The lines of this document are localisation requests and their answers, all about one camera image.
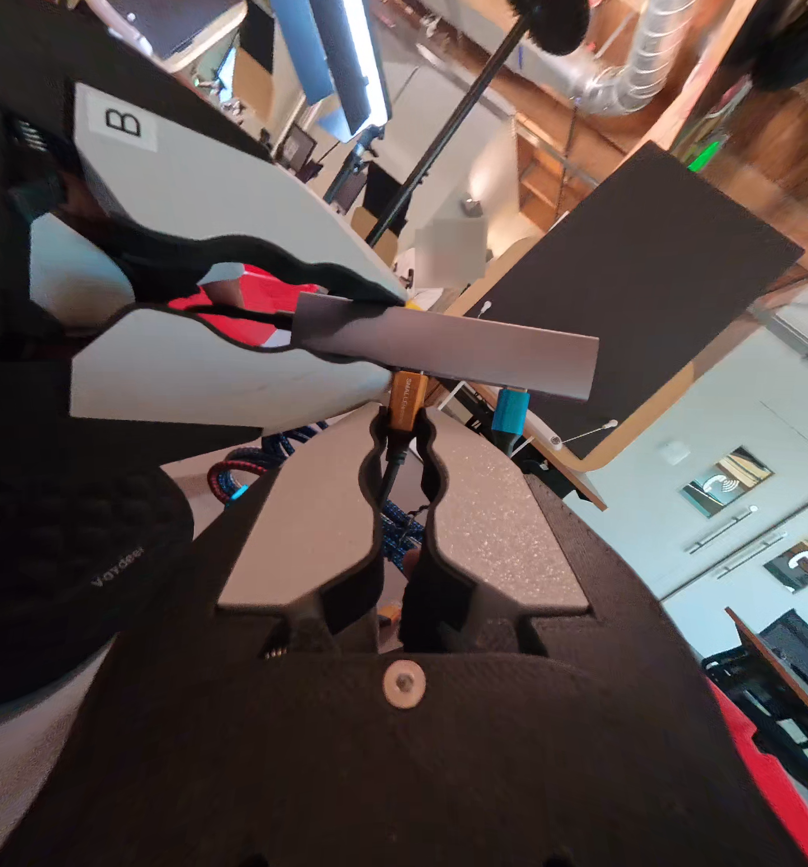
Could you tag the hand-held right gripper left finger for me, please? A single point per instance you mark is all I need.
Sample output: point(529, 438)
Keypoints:
point(302, 528)

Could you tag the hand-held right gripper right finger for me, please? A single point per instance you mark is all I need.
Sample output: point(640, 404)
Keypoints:
point(505, 528)

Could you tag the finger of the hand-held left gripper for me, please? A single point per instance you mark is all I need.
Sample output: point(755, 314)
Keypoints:
point(194, 372)
point(227, 183)

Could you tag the grey usb hub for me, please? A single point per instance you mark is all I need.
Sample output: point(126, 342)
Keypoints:
point(478, 352)

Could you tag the red divided plastic bin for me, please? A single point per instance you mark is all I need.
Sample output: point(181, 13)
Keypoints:
point(769, 792)

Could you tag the black desk monitor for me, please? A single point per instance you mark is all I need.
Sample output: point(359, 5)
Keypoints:
point(299, 145)

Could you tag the black tripod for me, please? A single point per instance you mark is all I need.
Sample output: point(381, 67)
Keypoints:
point(351, 162)

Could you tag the studio light panel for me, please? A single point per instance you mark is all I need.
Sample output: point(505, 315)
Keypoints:
point(349, 61)

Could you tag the black wrist rest pad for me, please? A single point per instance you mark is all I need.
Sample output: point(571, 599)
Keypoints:
point(72, 576)

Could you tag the black office chair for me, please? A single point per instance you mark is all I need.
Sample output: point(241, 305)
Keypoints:
point(793, 643)

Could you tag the black furry boom microphone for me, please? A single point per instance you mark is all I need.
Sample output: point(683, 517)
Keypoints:
point(553, 24)

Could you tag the green exit sign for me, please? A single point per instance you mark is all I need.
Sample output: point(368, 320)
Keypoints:
point(705, 156)

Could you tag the dark overhead object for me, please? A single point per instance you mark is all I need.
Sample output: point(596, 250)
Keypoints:
point(783, 40)

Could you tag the white wall plate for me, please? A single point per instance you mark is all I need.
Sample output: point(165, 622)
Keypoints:
point(675, 452)

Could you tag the framed wall picture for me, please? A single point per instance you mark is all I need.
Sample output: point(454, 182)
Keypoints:
point(807, 565)
point(725, 482)

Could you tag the silver air duct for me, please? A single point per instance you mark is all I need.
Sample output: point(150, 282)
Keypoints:
point(620, 78)

